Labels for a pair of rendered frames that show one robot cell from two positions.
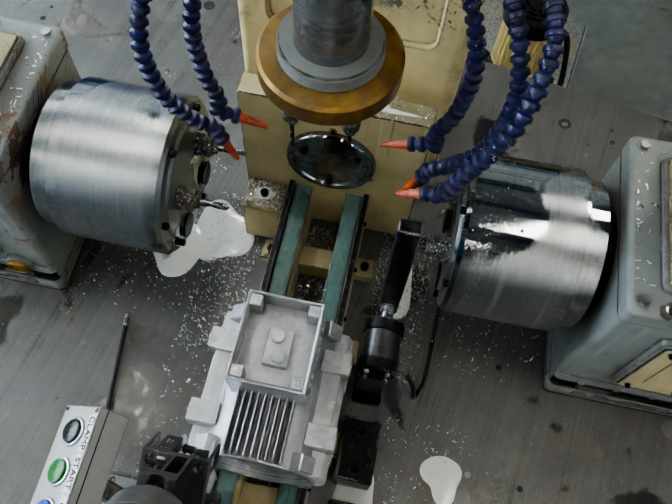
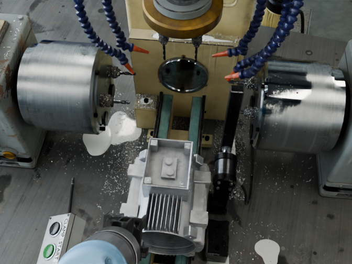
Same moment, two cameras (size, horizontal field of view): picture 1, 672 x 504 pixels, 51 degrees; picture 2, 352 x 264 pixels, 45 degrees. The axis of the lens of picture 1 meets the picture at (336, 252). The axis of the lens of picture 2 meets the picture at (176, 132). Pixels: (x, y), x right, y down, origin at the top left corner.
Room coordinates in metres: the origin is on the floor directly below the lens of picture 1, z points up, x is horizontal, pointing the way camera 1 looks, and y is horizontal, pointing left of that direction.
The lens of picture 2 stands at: (-0.17, 0.05, 1.96)
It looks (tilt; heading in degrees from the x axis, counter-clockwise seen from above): 57 degrees down; 359
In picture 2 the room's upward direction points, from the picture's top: straight up
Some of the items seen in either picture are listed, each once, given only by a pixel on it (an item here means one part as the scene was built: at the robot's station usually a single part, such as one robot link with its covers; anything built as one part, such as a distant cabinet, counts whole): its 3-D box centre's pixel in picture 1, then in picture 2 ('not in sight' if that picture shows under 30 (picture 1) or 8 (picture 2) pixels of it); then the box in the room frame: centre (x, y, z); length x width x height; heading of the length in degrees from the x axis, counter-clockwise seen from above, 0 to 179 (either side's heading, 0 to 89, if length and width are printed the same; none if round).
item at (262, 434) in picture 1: (272, 397); (167, 203); (0.24, 0.07, 1.01); 0.20 x 0.19 x 0.19; 173
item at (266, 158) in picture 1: (337, 146); (184, 69); (0.70, 0.02, 0.97); 0.30 x 0.11 x 0.34; 83
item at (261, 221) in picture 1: (266, 208); (147, 111); (0.63, 0.14, 0.86); 0.07 x 0.06 x 0.12; 83
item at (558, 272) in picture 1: (531, 244); (302, 107); (0.51, -0.30, 1.04); 0.41 x 0.25 x 0.25; 83
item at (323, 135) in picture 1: (330, 163); (183, 76); (0.63, 0.02, 1.01); 0.15 x 0.02 x 0.15; 83
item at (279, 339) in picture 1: (277, 349); (168, 169); (0.28, 0.06, 1.11); 0.12 x 0.11 x 0.07; 173
